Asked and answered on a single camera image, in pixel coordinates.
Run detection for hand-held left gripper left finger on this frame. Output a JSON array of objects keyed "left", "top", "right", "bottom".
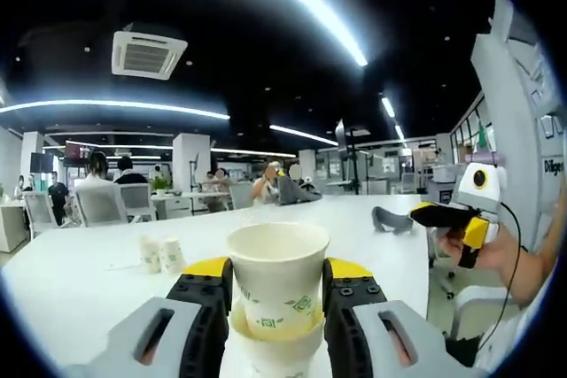
[{"left": 66, "top": 256, "right": 234, "bottom": 378}]

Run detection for reddish wall display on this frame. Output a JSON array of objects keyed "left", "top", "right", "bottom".
[{"left": 64, "top": 140, "right": 97, "bottom": 160}]

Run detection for person's dark trousers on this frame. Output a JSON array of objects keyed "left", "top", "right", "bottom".
[{"left": 445, "top": 336, "right": 482, "bottom": 368}]

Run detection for white mesh office chair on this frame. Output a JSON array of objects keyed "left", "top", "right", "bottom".
[
  {"left": 74, "top": 181, "right": 130, "bottom": 228},
  {"left": 23, "top": 191, "right": 59, "bottom": 238},
  {"left": 119, "top": 182, "right": 159, "bottom": 223}
]

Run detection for straight ceiling light strip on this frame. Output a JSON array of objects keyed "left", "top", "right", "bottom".
[{"left": 0, "top": 98, "right": 231, "bottom": 121}]

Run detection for purple handheld appliance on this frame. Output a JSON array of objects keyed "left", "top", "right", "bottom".
[{"left": 463, "top": 151, "right": 506, "bottom": 166}]

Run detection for grey curved object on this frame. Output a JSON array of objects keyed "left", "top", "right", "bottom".
[{"left": 370, "top": 205, "right": 416, "bottom": 236}]

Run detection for long curved ceiling light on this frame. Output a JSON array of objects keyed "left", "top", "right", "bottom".
[{"left": 229, "top": 0, "right": 369, "bottom": 67}]

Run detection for pale armrest office chair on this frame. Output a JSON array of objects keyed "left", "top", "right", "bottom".
[{"left": 427, "top": 227, "right": 520, "bottom": 340}]

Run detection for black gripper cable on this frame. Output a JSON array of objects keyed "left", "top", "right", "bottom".
[{"left": 476, "top": 203, "right": 524, "bottom": 352}]

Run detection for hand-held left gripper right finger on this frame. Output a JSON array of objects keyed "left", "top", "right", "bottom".
[{"left": 322, "top": 257, "right": 482, "bottom": 378}]

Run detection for white square pillar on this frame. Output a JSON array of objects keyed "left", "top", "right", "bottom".
[{"left": 172, "top": 133, "right": 212, "bottom": 216}]

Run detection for white paper cup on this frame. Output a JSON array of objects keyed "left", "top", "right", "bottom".
[{"left": 228, "top": 300, "right": 324, "bottom": 378}]

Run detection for dark grey bag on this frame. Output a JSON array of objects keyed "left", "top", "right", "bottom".
[{"left": 275, "top": 174, "right": 323, "bottom": 207}]

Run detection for short ceiling light strip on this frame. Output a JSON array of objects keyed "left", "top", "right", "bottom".
[{"left": 269, "top": 124, "right": 340, "bottom": 148}]

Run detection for person's right hand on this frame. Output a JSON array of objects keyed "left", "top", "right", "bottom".
[{"left": 436, "top": 227, "right": 524, "bottom": 275}]

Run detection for ceiling air conditioner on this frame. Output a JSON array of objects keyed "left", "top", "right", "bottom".
[{"left": 111, "top": 21, "right": 190, "bottom": 81}]

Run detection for white table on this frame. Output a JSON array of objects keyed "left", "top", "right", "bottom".
[{"left": 0, "top": 194, "right": 433, "bottom": 378}]

